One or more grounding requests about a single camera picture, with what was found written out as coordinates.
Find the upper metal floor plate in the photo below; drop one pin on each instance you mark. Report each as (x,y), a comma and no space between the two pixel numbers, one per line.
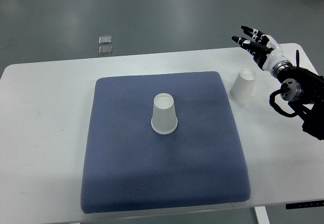
(105,39)

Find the white paper cup on cushion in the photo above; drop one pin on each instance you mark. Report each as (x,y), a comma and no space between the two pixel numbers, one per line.
(164,120)

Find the blue mesh cushion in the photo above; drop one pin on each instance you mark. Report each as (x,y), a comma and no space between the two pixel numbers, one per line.
(128,166)

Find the lower metal floor plate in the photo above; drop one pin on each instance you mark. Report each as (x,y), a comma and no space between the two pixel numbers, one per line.
(105,50)

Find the black table control panel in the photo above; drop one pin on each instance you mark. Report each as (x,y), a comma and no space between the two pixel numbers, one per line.
(309,204)

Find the white paper cup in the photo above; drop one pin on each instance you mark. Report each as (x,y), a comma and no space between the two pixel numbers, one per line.
(242,88)
(164,120)

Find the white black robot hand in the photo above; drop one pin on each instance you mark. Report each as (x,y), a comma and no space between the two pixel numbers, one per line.
(265,50)

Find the metal floor plate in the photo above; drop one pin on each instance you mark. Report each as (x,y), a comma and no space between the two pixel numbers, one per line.
(105,39)
(105,50)

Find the white table leg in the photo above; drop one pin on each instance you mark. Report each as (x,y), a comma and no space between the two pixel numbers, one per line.
(261,215)

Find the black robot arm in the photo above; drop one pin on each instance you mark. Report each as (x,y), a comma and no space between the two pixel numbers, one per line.
(303,90)

